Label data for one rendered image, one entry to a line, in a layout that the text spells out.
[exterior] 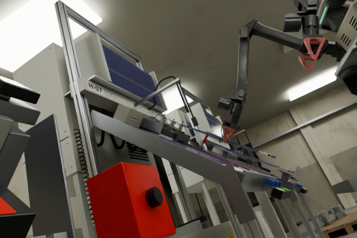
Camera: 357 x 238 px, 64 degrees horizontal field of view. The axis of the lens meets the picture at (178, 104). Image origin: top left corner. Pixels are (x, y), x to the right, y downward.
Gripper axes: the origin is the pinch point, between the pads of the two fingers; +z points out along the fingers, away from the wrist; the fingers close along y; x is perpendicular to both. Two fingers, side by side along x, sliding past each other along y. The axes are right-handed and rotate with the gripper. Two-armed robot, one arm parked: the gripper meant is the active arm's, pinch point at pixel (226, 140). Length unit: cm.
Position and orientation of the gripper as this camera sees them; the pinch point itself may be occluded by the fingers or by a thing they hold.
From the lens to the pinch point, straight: 149.2
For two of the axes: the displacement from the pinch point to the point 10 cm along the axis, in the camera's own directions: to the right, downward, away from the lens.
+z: -3.5, 9.4, -0.8
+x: 8.3, 2.6, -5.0
